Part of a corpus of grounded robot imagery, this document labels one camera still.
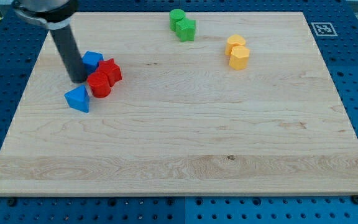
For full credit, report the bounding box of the blue triangle block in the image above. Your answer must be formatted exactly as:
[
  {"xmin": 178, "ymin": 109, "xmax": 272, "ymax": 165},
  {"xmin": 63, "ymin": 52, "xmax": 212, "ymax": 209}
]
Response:
[{"xmin": 64, "ymin": 85, "xmax": 90, "ymax": 113}]

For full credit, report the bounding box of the yellow pentagon block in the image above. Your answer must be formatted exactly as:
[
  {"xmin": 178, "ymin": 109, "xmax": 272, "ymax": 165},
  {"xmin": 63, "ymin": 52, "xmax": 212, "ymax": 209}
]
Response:
[{"xmin": 229, "ymin": 45, "xmax": 250, "ymax": 70}]

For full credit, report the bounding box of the red cylinder block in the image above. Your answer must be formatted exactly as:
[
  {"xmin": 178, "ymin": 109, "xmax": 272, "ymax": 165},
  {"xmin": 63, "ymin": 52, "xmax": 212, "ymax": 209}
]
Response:
[{"xmin": 87, "ymin": 72, "xmax": 111, "ymax": 98}]

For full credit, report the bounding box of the red star block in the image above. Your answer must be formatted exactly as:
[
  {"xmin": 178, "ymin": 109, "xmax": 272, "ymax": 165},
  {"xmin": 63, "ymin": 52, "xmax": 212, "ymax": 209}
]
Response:
[{"xmin": 96, "ymin": 58, "xmax": 122, "ymax": 87}]

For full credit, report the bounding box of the green cylinder block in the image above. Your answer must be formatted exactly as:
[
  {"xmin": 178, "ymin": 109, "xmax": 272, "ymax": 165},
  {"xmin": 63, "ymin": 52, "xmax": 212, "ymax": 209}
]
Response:
[{"xmin": 169, "ymin": 9, "xmax": 186, "ymax": 31}]

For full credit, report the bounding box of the yellow heart block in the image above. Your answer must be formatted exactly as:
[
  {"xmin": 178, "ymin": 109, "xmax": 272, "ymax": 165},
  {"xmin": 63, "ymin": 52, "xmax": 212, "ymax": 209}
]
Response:
[{"xmin": 225, "ymin": 34, "xmax": 246, "ymax": 55}]

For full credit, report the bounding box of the blue cube block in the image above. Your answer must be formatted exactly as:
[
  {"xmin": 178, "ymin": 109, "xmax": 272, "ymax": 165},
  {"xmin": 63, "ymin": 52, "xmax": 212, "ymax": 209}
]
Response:
[{"xmin": 82, "ymin": 51, "xmax": 104, "ymax": 75}]

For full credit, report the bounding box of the white fiducial marker tag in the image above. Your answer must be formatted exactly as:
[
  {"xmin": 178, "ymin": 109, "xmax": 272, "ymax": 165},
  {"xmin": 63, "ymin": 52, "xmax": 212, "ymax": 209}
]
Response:
[{"xmin": 311, "ymin": 22, "xmax": 337, "ymax": 37}]

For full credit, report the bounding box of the green star block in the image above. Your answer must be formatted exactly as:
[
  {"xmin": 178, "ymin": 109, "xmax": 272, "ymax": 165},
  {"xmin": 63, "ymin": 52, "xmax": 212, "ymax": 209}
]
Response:
[{"xmin": 175, "ymin": 18, "xmax": 196, "ymax": 42}]

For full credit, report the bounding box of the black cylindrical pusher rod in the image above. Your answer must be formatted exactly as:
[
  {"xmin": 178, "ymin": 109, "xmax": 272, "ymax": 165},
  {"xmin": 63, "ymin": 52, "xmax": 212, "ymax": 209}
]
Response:
[{"xmin": 50, "ymin": 25, "xmax": 87, "ymax": 83}]

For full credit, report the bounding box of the light wooden board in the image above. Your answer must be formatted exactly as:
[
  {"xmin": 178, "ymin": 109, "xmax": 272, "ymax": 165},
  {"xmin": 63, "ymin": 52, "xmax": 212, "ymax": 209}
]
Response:
[{"xmin": 0, "ymin": 12, "xmax": 358, "ymax": 197}]

